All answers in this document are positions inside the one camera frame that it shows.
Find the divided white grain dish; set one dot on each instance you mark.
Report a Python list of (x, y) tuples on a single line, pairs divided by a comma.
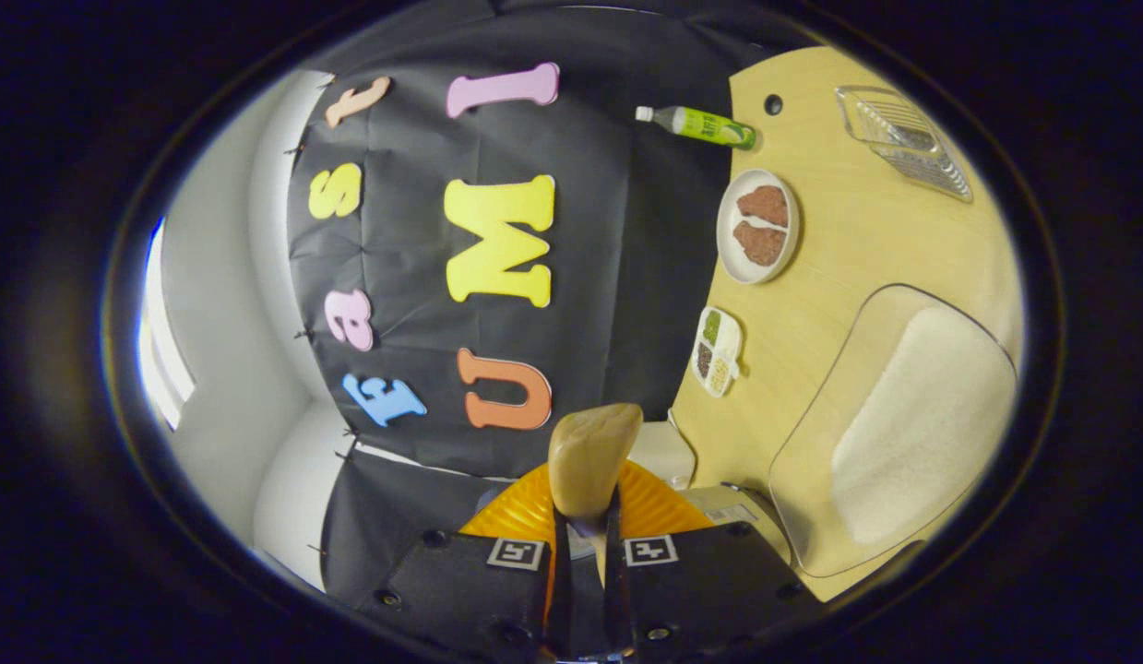
[(719, 355)]

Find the green tea bottle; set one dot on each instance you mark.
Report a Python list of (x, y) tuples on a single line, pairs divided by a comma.
[(705, 126)]

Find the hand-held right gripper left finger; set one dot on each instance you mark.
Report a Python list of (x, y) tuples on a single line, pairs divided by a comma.
[(460, 590)]

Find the round white plate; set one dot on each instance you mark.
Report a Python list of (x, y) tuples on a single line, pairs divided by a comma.
[(726, 249)]

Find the large ceiling light panel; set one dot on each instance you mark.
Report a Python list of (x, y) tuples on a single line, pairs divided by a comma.
[(165, 360)]

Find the wooden spoon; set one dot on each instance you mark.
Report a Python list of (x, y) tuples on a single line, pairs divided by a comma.
[(589, 452)]

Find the black backdrop cloth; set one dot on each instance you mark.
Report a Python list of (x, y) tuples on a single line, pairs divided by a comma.
[(608, 277)]

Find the brown meat piece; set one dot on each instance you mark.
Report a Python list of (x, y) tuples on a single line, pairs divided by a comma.
[(763, 205), (760, 244)]

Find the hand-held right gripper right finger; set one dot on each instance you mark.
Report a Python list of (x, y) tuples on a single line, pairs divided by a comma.
[(709, 590)]

